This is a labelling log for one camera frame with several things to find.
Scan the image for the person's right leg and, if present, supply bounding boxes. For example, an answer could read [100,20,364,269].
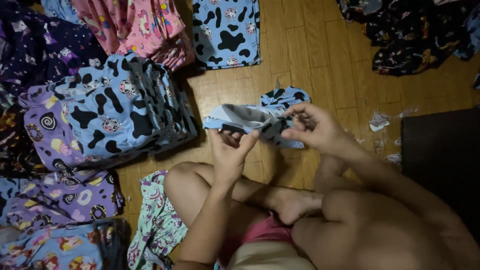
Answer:
[291,155,480,270]

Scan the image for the person's left hand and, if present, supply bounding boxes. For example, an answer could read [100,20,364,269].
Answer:
[208,129,260,187]

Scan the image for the purple donut print fabric sheet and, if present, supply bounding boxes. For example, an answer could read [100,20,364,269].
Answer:
[0,169,126,230]

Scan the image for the blue cartoon girl print fabric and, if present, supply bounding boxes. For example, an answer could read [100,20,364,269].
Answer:
[0,222,113,270]

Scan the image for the small blue cow print fabric piece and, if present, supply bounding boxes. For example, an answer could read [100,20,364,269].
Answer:
[202,85,311,149]

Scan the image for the beige shirt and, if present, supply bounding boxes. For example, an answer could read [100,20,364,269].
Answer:
[224,240,317,270]

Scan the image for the person's right hand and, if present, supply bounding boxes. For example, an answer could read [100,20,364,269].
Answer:
[281,102,363,160]

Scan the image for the black floor mat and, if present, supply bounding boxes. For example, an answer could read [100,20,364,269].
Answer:
[400,108,480,242]

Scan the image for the purple donut print fabric stack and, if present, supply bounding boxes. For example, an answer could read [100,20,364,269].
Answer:
[18,85,143,173]

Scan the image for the person's left leg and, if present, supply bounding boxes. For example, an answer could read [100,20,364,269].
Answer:
[163,161,324,259]

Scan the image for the flat folded blue cow fabric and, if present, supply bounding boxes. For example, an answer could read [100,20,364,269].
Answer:
[191,0,262,71]

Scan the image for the person's leg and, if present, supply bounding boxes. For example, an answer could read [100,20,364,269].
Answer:
[163,161,324,259]
[291,155,480,270]

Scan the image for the pink shorts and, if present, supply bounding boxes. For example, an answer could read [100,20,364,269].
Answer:
[217,212,298,268]

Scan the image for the stack of blue cow print fabrics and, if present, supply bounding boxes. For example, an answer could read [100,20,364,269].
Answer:
[52,52,200,163]

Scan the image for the pile of pink cartoon fabrics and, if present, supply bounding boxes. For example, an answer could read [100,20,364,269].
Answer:
[71,0,196,73]

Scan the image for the heap of black print fabrics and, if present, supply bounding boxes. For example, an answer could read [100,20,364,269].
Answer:
[337,0,480,78]

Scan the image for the light blue print fabric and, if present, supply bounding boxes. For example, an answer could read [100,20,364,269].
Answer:
[40,0,82,25]

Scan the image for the mint green print fabric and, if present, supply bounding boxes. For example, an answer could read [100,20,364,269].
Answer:
[127,170,189,270]

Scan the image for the dark brown print fabric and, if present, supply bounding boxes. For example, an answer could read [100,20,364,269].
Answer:
[0,103,47,178]

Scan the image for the dark navy print fabric pile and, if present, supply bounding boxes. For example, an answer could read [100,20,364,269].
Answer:
[0,0,109,110]

